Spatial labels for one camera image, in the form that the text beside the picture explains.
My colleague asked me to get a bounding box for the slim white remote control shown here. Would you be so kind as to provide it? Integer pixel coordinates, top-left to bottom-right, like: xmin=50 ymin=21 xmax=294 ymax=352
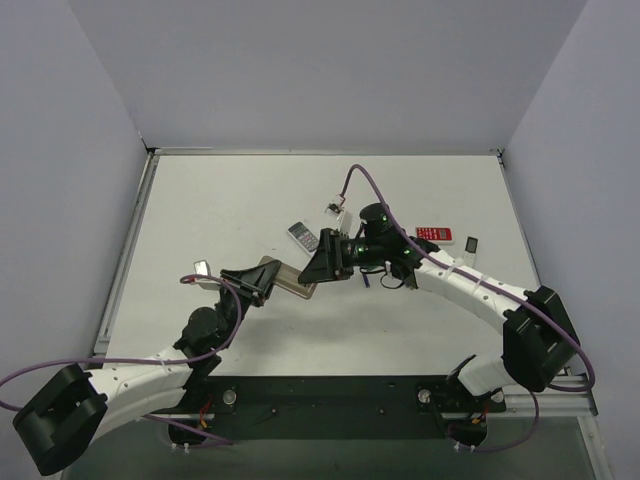
xmin=462 ymin=236 xmax=478 ymax=263

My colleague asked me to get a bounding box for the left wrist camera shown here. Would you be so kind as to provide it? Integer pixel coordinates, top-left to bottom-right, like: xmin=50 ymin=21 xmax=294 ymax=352
xmin=194 ymin=260 xmax=219 ymax=291

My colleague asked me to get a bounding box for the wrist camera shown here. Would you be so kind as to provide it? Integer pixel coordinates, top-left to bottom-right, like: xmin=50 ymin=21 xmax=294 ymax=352
xmin=325 ymin=200 xmax=352 ymax=235
xmin=194 ymin=260 xmax=219 ymax=291

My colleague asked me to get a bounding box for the beige remote control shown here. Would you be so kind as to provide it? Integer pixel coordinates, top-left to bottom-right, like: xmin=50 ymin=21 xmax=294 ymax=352
xmin=273 ymin=261 xmax=317 ymax=300

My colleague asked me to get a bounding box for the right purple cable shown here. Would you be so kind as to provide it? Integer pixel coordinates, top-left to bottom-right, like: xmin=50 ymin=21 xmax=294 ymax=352
xmin=339 ymin=163 xmax=596 ymax=391

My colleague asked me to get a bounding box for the grey white remote control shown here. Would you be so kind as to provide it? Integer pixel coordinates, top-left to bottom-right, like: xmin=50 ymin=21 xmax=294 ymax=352
xmin=287 ymin=222 xmax=319 ymax=256

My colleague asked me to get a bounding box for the red white remote control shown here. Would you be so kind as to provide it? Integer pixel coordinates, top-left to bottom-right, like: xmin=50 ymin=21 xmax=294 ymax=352
xmin=415 ymin=227 xmax=455 ymax=245

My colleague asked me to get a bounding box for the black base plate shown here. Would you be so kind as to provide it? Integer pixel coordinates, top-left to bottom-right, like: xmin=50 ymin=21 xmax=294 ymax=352
xmin=162 ymin=375 xmax=506 ymax=441

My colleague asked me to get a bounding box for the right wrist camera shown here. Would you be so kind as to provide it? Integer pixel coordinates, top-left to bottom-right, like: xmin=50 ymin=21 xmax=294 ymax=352
xmin=325 ymin=200 xmax=352 ymax=235

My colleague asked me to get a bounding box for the aluminium frame rail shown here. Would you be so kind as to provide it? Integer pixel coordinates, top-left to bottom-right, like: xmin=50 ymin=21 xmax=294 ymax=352
xmin=501 ymin=385 xmax=598 ymax=418

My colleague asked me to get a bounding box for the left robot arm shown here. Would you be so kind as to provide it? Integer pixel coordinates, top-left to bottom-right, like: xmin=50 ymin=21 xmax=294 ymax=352
xmin=12 ymin=260 xmax=282 ymax=476

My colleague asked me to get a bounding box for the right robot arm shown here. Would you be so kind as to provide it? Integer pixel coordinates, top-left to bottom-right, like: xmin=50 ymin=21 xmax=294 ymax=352
xmin=298 ymin=203 xmax=579 ymax=397

